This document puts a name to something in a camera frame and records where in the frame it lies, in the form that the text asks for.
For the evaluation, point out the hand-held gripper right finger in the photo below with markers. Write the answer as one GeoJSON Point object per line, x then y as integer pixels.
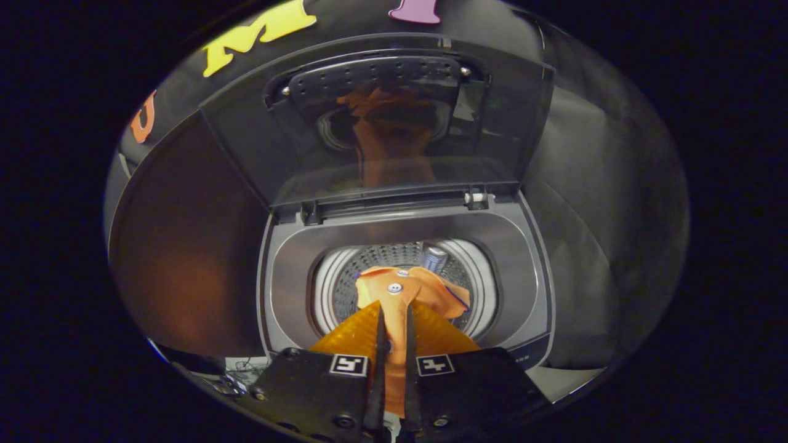
{"type": "Point", "coordinates": [474, 394]}

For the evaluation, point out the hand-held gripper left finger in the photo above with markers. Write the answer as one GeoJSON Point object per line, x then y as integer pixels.
{"type": "Point", "coordinates": [314, 394]}

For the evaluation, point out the orange polo shirt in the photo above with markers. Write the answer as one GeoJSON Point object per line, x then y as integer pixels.
{"type": "Point", "coordinates": [394, 295]}

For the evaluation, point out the dark glass washing machine lid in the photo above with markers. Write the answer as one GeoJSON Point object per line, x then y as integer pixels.
{"type": "Point", "coordinates": [246, 141]}

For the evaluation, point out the grey cabinet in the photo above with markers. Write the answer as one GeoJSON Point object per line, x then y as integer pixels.
{"type": "Point", "coordinates": [184, 246]}

